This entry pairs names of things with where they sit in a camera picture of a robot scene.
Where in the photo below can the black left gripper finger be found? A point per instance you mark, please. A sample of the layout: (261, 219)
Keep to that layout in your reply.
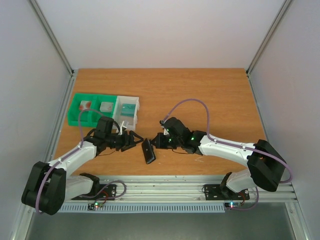
(129, 145)
(134, 137)

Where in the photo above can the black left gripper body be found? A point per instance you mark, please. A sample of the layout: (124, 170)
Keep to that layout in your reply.
(118, 143)

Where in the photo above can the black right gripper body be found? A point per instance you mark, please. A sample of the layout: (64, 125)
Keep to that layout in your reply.
(158, 140)

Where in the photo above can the black leather card holder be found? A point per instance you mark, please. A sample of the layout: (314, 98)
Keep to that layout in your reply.
(148, 151)

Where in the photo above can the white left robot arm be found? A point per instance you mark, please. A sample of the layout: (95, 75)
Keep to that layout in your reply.
(50, 184)

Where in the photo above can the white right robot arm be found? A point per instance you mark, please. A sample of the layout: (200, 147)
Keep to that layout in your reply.
(264, 166)

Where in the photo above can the teal VIP card stack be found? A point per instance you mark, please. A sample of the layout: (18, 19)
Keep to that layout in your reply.
(128, 110)

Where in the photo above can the grey card with red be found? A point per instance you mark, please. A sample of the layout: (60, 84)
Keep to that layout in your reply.
(106, 107)

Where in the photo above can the red patterned card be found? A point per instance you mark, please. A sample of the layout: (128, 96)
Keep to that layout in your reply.
(84, 105)

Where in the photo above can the white plastic bin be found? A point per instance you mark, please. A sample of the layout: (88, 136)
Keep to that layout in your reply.
(120, 99)

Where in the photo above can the green plastic bin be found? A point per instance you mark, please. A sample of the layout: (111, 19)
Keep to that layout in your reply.
(88, 118)

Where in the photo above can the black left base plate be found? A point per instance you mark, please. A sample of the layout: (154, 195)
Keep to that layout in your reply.
(109, 191)

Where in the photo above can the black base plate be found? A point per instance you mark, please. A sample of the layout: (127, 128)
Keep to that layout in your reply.
(214, 192)
(109, 191)

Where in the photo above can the grey slotted cable duct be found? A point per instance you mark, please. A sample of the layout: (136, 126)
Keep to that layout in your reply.
(141, 208)

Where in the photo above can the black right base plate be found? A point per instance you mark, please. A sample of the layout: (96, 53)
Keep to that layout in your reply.
(214, 192)

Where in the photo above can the grey aluminium frame rail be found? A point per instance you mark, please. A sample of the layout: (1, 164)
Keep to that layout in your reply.
(48, 30)

